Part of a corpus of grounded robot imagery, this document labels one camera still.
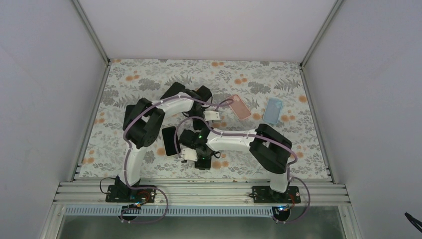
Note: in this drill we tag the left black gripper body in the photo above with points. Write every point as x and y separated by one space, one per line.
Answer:
196 125

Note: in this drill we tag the blue smartphone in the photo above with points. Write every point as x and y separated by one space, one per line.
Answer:
128 110

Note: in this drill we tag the phone in peach case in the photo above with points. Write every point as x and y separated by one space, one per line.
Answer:
171 143

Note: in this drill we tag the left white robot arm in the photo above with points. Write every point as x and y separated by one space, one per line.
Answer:
143 121

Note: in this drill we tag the black object at corner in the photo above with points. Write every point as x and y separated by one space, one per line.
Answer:
415 222

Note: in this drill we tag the floral patterned mat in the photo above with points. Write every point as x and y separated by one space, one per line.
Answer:
255 83

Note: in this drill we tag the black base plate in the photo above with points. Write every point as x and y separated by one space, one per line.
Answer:
265 195
117 194

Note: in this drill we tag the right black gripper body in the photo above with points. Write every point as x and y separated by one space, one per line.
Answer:
207 161

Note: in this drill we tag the pink phone case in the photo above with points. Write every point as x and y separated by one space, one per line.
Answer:
238 106

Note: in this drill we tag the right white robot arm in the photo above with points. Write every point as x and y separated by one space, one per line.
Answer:
270 148

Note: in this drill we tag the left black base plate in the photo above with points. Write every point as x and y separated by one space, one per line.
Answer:
117 194

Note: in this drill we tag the aluminium rail frame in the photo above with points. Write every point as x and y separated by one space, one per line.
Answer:
205 193

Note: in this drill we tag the perforated cable duct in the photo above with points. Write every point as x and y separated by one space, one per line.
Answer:
172 211

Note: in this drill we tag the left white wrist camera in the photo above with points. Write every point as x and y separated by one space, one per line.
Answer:
211 115

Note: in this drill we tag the light blue phone case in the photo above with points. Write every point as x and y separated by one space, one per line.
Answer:
272 111

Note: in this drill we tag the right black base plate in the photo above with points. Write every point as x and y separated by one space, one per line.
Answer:
265 195

